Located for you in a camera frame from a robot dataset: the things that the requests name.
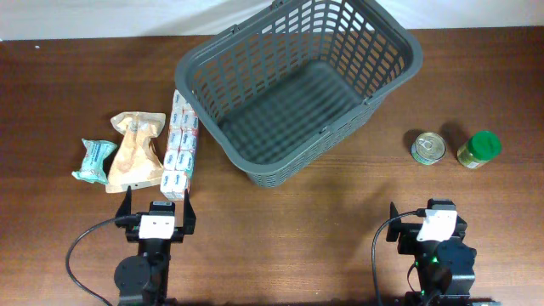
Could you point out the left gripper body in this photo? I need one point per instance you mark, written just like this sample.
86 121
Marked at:
178 237

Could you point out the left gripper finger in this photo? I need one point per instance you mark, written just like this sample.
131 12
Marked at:
124 209
189 216

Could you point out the brown paper pouch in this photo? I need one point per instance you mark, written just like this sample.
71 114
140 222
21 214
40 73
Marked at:
136 164

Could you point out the teal wet wipes packet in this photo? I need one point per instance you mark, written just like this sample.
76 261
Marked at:
92 168

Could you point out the multipack of small cartons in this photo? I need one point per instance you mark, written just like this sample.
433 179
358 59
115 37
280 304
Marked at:
180 157

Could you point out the green lid glass jar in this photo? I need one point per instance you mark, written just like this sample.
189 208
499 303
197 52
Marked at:
481 148

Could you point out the tin can with pull tab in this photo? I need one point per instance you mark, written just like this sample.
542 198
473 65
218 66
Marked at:
428 148

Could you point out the grey plastic shopping basket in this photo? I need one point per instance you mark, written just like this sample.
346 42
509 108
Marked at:
291 82

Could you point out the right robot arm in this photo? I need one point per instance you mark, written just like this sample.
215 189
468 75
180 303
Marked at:
444 264

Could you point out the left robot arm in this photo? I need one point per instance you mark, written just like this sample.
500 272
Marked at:
142 279

